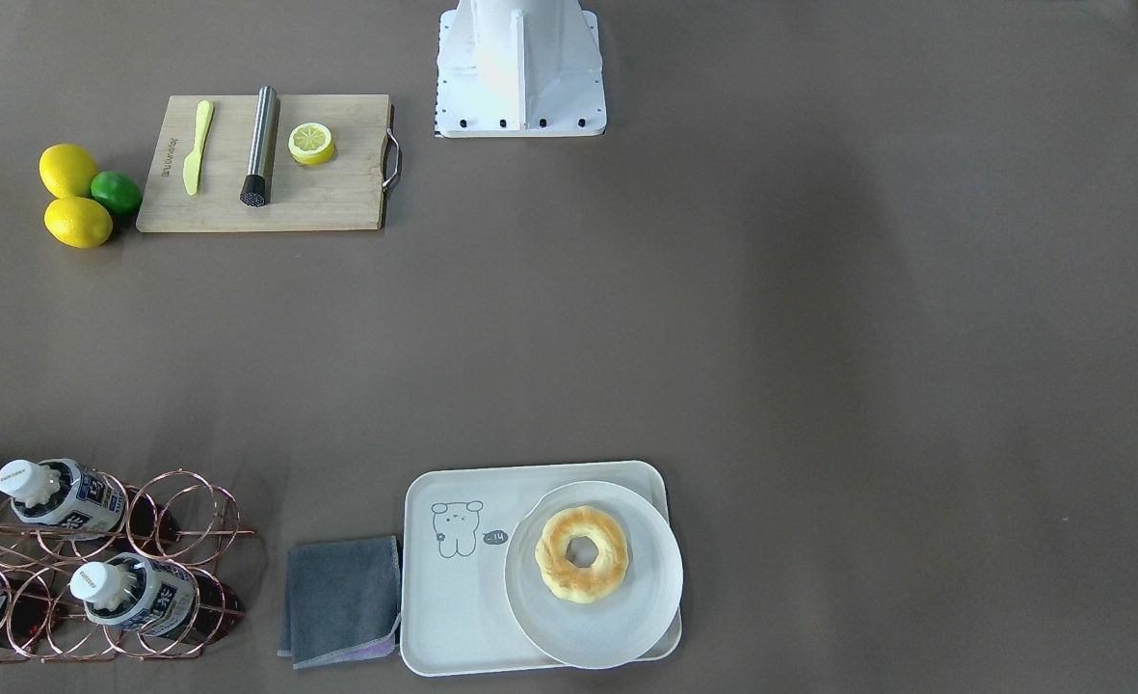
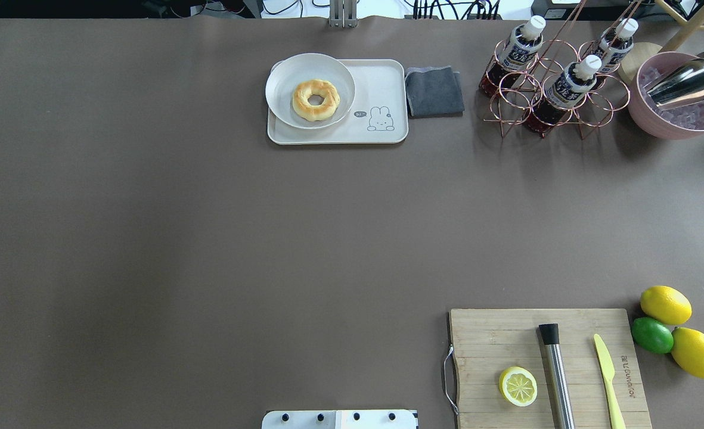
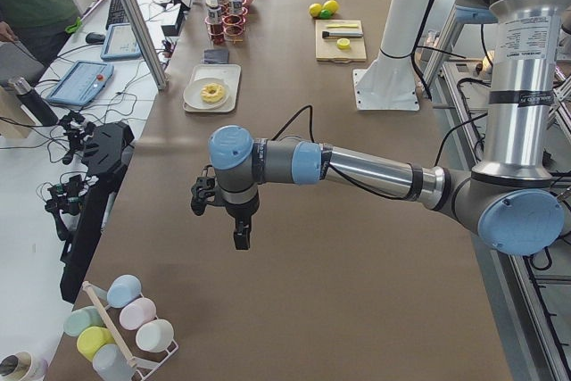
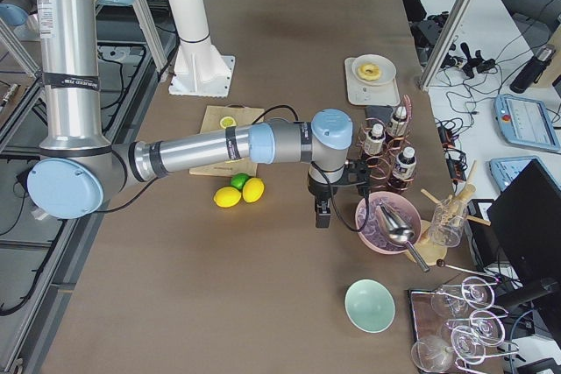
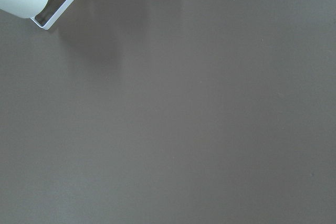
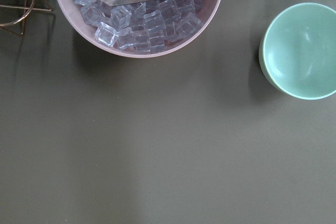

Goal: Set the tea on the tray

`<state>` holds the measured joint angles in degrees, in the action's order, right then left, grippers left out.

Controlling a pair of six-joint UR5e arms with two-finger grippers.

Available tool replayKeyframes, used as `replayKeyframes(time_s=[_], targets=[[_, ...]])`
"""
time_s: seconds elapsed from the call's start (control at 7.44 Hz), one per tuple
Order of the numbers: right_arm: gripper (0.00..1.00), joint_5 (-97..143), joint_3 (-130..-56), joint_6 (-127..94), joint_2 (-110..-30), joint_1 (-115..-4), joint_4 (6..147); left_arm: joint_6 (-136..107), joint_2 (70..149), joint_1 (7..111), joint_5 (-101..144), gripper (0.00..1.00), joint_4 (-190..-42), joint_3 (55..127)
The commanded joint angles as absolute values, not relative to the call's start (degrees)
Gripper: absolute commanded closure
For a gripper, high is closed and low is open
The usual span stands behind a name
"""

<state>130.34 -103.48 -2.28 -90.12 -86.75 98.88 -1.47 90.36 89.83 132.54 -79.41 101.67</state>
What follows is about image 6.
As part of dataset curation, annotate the pink bowl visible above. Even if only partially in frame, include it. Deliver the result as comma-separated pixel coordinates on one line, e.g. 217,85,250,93
57,0,221,58

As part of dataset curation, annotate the mint green bowl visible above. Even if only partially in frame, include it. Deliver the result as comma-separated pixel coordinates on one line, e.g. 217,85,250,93
259,3,335,100

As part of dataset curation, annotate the clear ice cubes pile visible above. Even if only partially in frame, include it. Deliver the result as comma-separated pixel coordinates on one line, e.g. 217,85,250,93
73,0,203,54

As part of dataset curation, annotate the copper wire bottle rack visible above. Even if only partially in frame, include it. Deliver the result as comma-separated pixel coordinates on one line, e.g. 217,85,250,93
1,0,54,37

